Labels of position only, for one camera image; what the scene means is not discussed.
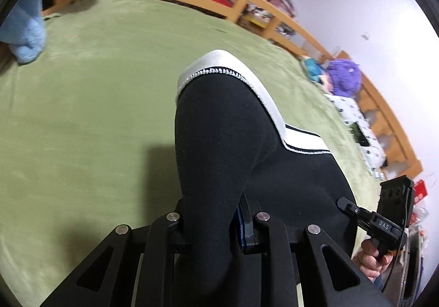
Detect black pants with white stripe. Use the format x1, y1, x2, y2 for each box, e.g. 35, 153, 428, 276
175, 50, 356, 306

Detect person's right hand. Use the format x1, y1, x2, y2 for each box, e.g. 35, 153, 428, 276
352, 239, 393, 282

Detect white dotted pillow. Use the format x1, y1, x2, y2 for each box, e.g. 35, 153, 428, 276
324, 94, 386, 181

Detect purple plush toy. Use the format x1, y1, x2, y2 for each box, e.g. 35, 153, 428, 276
326, 59, 362, 98

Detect green bed blanket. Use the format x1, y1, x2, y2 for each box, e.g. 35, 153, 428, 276
1, 0, 380, 306

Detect teal patterned cushion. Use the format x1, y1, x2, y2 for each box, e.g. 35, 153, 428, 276
300, 56, 328, 85

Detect light blue fleece garment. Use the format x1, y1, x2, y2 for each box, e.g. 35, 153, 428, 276
1, 0, 46, 65

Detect wooden bed frame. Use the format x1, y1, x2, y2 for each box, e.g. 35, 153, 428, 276
40, 0, 424, 181

